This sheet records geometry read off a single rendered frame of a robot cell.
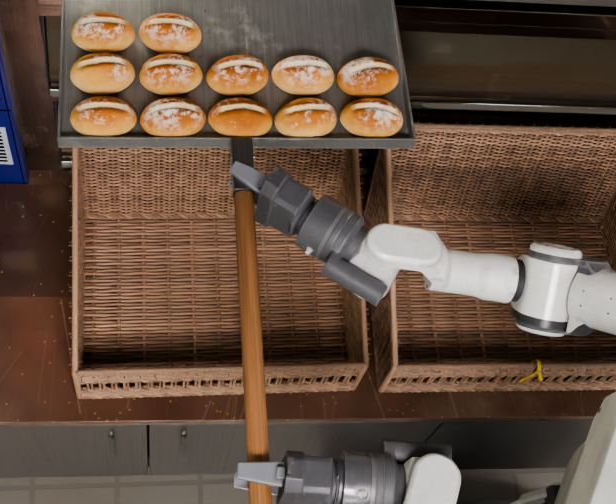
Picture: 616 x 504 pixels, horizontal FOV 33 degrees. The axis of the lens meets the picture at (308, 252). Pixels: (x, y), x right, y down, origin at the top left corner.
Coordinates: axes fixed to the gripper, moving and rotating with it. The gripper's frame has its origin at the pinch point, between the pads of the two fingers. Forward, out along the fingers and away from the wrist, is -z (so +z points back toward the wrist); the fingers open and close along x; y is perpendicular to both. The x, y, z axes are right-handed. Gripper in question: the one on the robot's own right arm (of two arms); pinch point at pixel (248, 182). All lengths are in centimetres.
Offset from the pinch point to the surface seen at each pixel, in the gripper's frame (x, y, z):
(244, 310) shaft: 1.1, 18.2, 10.8
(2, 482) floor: -119, 42, -32
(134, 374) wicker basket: -47, 22, -6
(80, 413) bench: -61, 30, -13
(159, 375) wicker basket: -49, 19, -3
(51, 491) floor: -119, 38, -21
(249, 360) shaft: 1.2, 24.2, 15.4
